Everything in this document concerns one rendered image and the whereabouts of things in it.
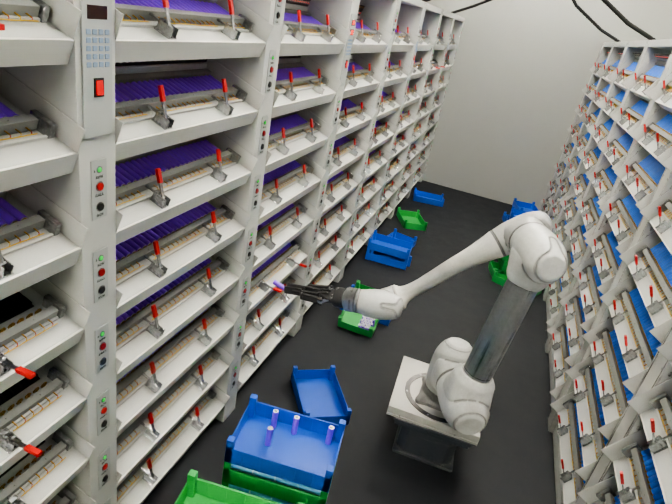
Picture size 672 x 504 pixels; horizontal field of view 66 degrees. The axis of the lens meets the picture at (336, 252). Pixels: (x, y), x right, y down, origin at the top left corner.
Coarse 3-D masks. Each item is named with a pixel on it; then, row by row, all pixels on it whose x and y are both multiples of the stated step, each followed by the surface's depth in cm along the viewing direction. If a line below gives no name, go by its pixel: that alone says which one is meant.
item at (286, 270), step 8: (296, 240) 247; (304, 248) 247; (296, 256) 242; (304, 256) 246; (296, 264) 237; (280, 272) 226; (288, 272) 229; (264, 280) 216; (272, 280) 219; (280, 280) 222; (256, 288) 209; (256, 296) 205; (264, 296) 209; (248, 304) 194; (256, 304) 204; (248, 312) 199
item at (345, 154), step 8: (344, 136) 289; (352, 136) 292; (336, 144) 272; (344, 144) 277; (352, 144) 288; (360, 144) 292; (368, 144) 291; (336, 152) 264; (344, 152) 275; (352, 152) 278; (360, 152) 288; (336, 160) 255; (344, 160) 266; (352, 160) 273; (336, 168) 252; (344, 168) 267; (328, 176) 242
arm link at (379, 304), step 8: (360, 296) 183; (368, 296) 182; (376, 296) 181; (384, 296) 181; (392, 296) 181; (360, 304) 182; (368, 304) 181; (376, 304) 180; (384, 304) 180; (392, 304) 180; (400, 304) 181; (360, 312) 184; (368, 312) 182; (376, 312) 181; (384, 312) 180; (392, 312) 179; (400, 312) 182
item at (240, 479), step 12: (228, 468) 143; (228, 480) 145; (240, 480) 144; (252, 480) 143; (264, 480) 142; (264, 492) 144; (276, 492) 143; (288, 492) 142; (300, 492) 141; (324, 492) 139
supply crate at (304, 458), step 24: (264, 408) 158; (240, 432) 152; (264, 432) 154; (288, 432) 156; (312, 432) 157; (336, 432) 156; (240, 456) 140; (264, 456) 146; (288, 456) 147; (312, 456) 149; (336, 456) 144; (288, 480) 140; (312, 480) 138
